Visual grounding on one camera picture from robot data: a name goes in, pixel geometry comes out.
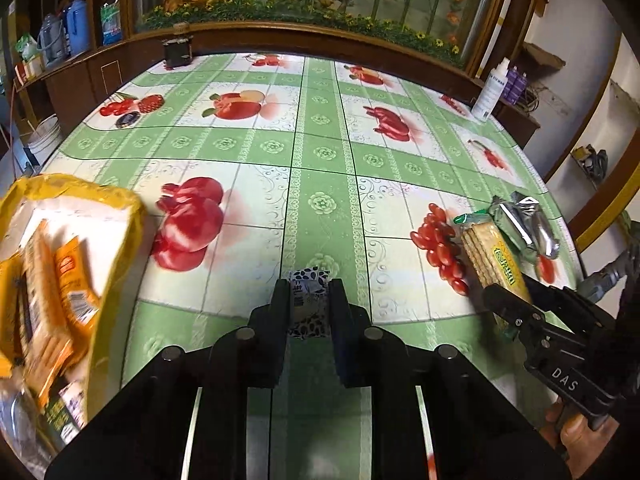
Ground green patterned tablecloth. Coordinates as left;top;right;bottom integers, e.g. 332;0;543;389
44;53;570;479

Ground yellow cardboard box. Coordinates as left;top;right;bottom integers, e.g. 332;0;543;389
0;173;149;476

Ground orange biscuit packet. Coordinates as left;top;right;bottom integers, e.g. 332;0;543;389
54;236;101;365

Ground blue water jug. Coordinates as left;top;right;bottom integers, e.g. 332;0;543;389
66;0;90;56

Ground purple bottles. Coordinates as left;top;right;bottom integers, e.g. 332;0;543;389
501;66;527;105

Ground white plastic bucket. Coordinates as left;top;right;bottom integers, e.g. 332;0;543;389
25;114;64;166

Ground blue white candy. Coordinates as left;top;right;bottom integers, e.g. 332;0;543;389
288;266;330;339

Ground clear plastic jug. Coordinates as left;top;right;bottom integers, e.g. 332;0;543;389
38;13;67;70

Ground silver foil snack bag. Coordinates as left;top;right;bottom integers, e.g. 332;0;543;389
488;191;560;263

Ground small dark box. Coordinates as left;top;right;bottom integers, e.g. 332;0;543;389
162;36;193;70

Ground white spray bottle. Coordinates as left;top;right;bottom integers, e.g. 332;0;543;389
471;58;510;122

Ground green cracker pack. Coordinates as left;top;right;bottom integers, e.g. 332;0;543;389
454;212;532;304

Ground person's right hand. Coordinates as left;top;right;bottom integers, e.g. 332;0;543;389
539;398;620;479

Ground grey flashlight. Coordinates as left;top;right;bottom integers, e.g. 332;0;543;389
577;243;639;304

